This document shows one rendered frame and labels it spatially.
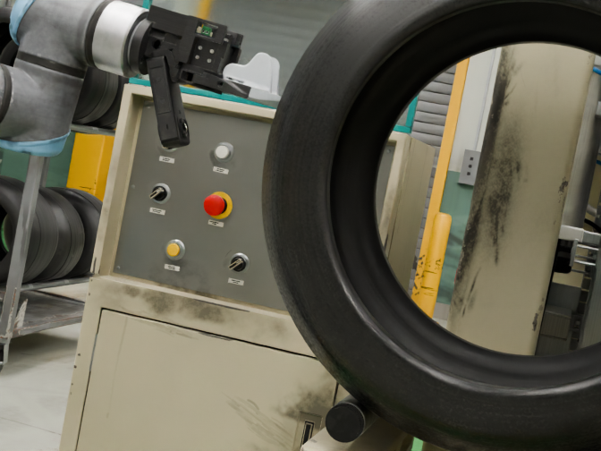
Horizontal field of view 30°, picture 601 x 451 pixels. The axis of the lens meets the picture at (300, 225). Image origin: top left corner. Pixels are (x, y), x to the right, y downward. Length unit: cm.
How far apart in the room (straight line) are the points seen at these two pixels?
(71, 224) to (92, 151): 579
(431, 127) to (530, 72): 923
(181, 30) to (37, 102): 20
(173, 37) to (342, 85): 28
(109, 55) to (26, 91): 11
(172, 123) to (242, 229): 73
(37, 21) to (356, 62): 44
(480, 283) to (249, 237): 62
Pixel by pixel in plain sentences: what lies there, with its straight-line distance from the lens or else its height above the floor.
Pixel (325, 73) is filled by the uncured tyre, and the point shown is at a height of 128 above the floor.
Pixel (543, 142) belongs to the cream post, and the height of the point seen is 127.
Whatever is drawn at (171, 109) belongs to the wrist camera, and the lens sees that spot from 141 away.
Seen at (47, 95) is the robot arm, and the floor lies 120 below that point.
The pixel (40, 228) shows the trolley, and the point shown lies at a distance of 520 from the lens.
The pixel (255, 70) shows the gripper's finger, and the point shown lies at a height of 128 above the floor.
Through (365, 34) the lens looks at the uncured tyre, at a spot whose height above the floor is 133.
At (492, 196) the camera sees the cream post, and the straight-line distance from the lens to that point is 162.
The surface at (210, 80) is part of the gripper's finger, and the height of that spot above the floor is 126.
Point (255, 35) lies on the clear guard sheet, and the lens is 211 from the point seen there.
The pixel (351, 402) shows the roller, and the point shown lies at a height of 92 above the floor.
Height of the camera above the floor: 118
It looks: 3 degrees down
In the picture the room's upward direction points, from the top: 11 degrees clockwise
